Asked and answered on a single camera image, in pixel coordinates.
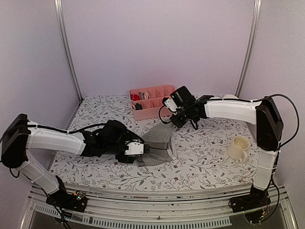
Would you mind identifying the grey boxer briefs lettered band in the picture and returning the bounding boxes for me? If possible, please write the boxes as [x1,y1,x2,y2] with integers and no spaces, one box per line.
[137,123,177,167]

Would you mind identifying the floral table cloth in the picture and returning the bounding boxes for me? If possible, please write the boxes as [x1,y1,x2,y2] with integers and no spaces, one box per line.
[45,94,272,192]

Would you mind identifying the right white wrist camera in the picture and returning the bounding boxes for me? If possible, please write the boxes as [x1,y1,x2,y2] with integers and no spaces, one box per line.
[162,97,178,113]

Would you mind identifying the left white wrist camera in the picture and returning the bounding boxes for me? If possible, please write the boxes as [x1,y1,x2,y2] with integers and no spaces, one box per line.
[124,142,150,156]

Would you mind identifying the white small bowl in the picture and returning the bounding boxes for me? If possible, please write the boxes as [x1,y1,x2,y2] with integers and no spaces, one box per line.
[223,94,238,99]

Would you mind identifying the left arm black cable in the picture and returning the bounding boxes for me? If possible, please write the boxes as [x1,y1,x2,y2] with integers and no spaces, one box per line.
[0,123,108,178]

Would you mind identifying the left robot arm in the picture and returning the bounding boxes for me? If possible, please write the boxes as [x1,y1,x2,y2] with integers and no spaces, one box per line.
[0,114,144,207]

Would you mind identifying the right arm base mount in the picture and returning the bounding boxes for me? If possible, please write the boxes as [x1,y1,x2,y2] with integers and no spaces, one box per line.
[228,185,271,213]

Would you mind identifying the dark rolled cloth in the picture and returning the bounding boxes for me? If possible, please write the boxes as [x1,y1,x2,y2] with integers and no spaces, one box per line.
[134,103,143,111]

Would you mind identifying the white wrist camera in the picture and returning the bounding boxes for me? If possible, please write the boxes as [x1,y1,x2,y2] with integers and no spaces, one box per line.
[162,97,178,113]
[124,142,150,156]

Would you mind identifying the aluminium frame post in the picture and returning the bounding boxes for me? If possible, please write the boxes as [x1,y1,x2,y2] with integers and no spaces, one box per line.
[235,0,262,97]
[54,0,83,102]

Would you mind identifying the right aluminium frame post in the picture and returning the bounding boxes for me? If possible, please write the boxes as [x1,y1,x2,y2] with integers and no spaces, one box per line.
[235,0,262,97]

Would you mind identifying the grey underwear cream waistband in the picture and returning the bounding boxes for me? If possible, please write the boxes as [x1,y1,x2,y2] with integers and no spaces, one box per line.
[139,92,150,100]

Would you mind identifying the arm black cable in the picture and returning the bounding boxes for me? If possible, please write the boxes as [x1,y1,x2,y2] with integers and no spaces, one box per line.
[158,94,300,148]
[0,123,108,178]

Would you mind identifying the red rolled cloth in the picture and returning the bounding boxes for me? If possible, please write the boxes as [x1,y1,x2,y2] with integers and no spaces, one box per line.
[131,94,141,101]

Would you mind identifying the pink divided organizer box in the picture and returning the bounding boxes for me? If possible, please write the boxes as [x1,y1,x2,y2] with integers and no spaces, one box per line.
[129,84,176,120]

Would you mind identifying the left aluminium frame post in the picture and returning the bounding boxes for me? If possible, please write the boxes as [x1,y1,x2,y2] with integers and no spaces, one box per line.
[54,0,83,102]

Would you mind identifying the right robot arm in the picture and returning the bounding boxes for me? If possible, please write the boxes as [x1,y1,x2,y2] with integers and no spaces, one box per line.
[163,86,284,208]

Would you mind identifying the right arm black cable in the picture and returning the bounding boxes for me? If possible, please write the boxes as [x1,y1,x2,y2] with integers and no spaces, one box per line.
[158,94,300,148]

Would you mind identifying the cream ceramic mug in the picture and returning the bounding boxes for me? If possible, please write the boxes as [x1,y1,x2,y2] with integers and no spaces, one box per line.
[227,136,250,163]

